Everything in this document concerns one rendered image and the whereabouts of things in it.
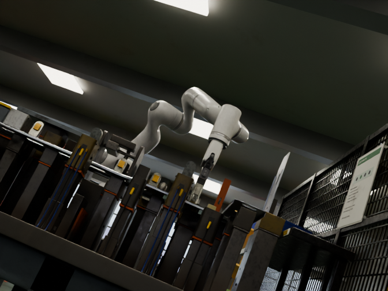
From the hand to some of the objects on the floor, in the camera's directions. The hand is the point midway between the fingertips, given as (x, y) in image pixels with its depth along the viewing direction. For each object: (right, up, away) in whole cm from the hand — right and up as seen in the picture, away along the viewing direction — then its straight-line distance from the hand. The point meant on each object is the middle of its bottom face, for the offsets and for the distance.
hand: (202, 179), depth 178 cm
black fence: (+6, -128, -8) cm, 129 cm away
